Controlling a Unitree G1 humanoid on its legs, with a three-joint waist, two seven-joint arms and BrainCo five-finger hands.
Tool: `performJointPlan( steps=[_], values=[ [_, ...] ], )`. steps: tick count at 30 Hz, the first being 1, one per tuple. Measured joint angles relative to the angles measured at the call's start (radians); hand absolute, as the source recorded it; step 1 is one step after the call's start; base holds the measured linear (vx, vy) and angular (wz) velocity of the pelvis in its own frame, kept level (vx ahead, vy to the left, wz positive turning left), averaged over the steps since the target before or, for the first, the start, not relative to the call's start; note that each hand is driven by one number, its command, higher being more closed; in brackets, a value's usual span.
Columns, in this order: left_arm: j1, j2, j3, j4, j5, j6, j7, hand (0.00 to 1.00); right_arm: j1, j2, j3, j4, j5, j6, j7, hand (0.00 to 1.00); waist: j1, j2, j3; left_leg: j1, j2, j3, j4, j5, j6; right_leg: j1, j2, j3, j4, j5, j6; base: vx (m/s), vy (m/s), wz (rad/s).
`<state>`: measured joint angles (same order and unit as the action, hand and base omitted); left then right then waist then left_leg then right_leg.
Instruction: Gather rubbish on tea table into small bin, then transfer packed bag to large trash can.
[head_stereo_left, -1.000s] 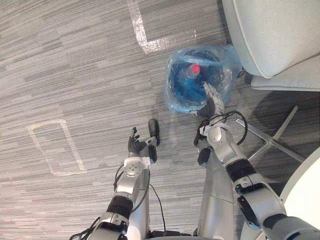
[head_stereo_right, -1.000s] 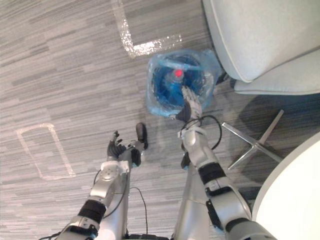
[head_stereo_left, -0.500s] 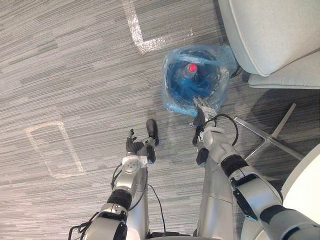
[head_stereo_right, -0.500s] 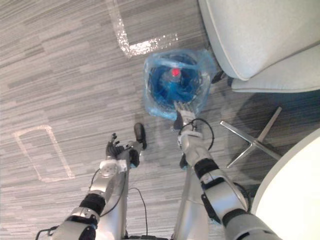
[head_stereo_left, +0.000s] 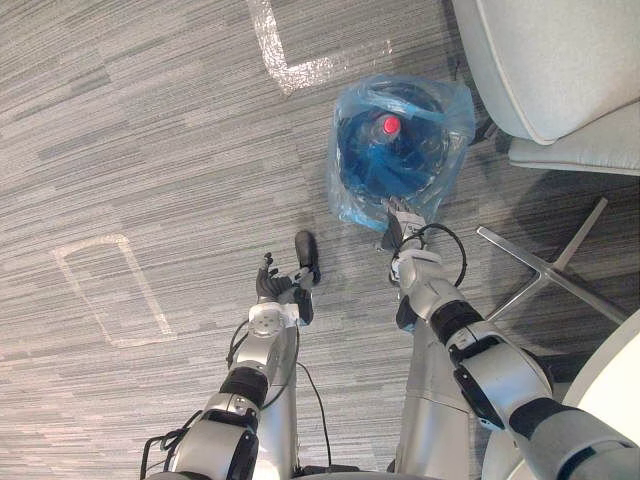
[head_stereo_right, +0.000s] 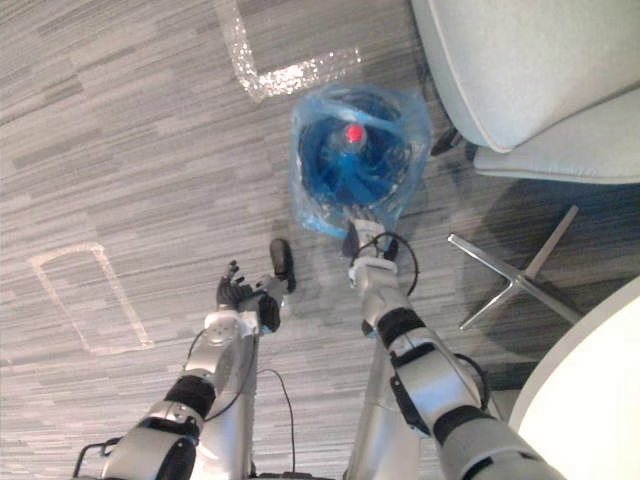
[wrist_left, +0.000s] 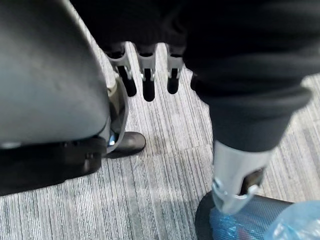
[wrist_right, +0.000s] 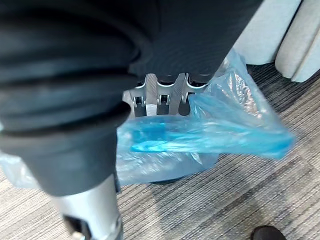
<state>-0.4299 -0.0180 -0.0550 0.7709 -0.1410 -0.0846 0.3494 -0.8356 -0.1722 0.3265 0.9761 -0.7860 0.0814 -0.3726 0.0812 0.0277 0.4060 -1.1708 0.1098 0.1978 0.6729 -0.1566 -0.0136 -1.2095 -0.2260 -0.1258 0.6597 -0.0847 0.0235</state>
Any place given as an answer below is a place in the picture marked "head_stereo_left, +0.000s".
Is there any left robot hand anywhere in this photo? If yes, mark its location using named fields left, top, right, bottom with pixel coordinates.
left=254, top=252, right=322, bottom=304

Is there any plastic bottle with red cap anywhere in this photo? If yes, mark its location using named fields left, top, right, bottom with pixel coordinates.
left=366, top=113, right=406, bottom=147

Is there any silver robot leg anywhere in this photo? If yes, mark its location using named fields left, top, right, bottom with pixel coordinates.
left=397, top=319, right=472, bottom=480
left=258, top=319, right=302, bottom=480

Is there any blue plastic trash bag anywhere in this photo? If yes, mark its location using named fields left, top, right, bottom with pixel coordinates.
left=327, top=73, right=475, bottom=232

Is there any light grey armchair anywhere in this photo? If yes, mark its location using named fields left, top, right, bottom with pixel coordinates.
left=448, top=0, right=640, bottom=177

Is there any dark robot foot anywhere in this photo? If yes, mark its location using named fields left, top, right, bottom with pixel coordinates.
left=293, top=230, right=322, bottom=282

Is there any thin black body cable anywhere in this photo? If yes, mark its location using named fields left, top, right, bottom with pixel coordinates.
left=296, top=361, right=335, bottom=467

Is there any metal chair base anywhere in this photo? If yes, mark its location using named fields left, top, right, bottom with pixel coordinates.
left=476, top=196, right=629, bottom=322

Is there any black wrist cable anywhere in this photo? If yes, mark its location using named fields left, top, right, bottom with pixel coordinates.
left=418, top=223, right=468, bottom=290

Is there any right silver robot leg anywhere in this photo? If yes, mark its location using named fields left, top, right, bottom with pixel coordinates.
left=397, top=319, right=472, bottom=480

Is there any small dark waste bin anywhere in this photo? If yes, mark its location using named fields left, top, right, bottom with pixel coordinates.
left=332, top=97, right=451, bottom=201

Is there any left silver robot leg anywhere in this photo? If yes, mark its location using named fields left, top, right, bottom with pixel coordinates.
left=258, top=319, right=302, bottom=480

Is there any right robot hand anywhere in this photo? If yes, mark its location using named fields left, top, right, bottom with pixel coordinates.
left=381, top=196, right=427, bottom=251

